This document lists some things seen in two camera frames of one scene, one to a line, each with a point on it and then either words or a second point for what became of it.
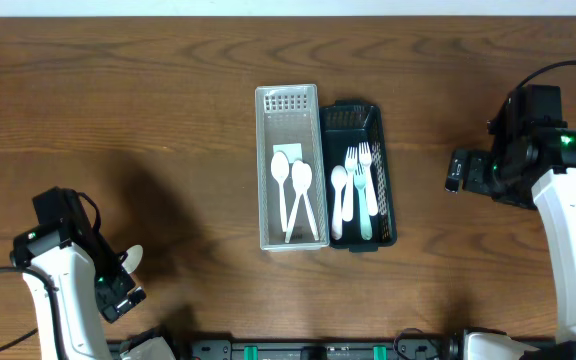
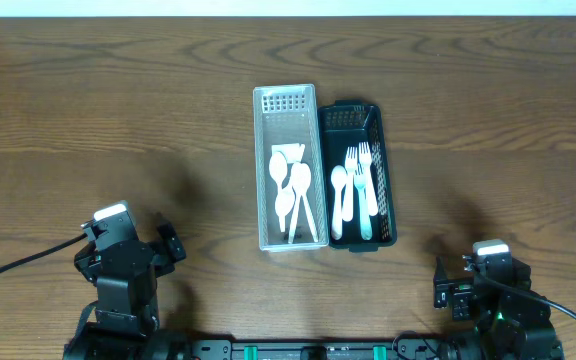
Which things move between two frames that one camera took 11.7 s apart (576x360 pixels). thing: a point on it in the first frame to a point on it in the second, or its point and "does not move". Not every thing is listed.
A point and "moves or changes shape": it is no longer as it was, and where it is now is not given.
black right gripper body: (468, 171) to (444, 293)
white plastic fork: (350, 164) does not move
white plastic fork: (365, 159) does not move
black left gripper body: (119, 300) to (169, 245)
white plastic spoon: (338, 180) does not move
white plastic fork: (359, 181) does not move
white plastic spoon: (133, 259) moves or changes shape
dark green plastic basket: (345, 124) does not move
